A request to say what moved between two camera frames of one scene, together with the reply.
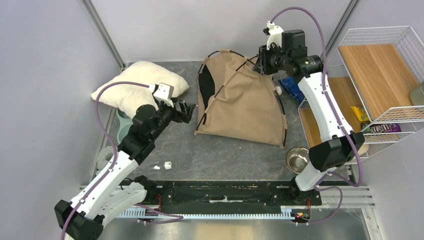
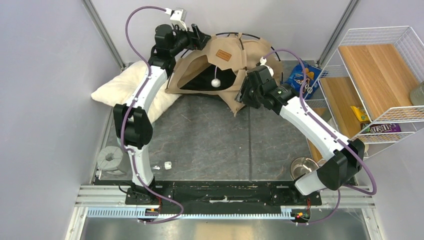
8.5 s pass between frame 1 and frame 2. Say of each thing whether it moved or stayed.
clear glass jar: stayed
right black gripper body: moved
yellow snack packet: stayed
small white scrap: stayed
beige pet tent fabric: moved
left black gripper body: moved
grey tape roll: stayed
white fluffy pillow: stayed
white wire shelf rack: stayed
